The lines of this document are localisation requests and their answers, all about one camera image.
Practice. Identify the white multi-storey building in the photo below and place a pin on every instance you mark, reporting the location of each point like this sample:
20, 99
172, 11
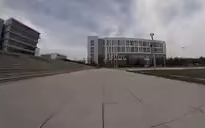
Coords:
130, 50

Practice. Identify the grey concrete slab pavement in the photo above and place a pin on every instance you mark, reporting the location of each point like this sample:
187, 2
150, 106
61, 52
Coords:
100, 96

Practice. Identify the low pale building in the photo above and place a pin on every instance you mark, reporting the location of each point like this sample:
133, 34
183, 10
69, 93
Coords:
53, 56

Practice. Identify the tall lamp pole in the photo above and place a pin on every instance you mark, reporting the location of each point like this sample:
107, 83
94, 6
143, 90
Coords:
154, 60

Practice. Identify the grey stone kerb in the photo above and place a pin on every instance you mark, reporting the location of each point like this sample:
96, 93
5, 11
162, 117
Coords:
176, 77

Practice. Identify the wide grey stone steps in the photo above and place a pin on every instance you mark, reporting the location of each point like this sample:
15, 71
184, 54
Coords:
20, 66

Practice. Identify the grass area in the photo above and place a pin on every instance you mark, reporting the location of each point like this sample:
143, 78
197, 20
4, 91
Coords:
186, 73

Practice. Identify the dark building with horizontal bands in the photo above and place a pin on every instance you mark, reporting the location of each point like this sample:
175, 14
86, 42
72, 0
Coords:
20, 36

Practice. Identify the dark line of trees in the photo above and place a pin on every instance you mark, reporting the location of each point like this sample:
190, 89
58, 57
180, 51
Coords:
190, 61

